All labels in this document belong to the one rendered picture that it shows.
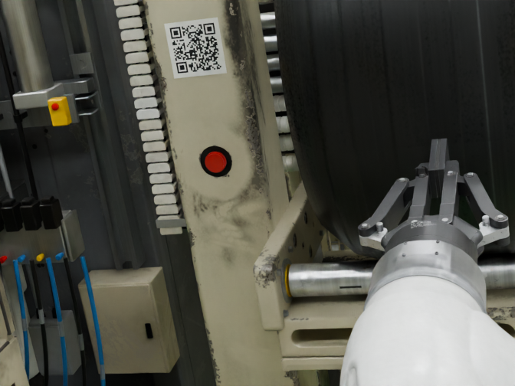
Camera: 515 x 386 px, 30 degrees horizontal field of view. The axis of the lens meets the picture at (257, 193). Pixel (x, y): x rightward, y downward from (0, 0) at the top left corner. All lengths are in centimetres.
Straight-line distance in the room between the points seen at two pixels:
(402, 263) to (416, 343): 11
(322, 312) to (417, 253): 57
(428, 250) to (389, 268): 3
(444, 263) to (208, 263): 72
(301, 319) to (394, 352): 67
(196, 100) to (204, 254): 23
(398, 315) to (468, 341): 5
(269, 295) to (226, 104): 26
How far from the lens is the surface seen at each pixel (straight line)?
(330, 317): 128
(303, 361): 132
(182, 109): 133
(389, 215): 86
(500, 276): 125
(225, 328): 144
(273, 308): 127
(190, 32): 130
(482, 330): 66
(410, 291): 67
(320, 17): 104
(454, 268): 72
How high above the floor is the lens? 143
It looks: 18 degrees down
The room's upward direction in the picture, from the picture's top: 9 degrees counter-clockwise
